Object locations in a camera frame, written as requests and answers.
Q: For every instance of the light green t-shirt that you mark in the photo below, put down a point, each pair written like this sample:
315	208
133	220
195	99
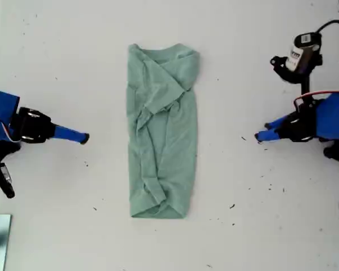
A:
164	141

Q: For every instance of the black camera stalk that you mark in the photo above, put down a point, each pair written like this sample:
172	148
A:
293	76
0	152

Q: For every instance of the black camera box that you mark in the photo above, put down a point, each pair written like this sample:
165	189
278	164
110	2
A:
4	178

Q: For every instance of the steel post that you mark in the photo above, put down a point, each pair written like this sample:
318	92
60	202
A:
1	240

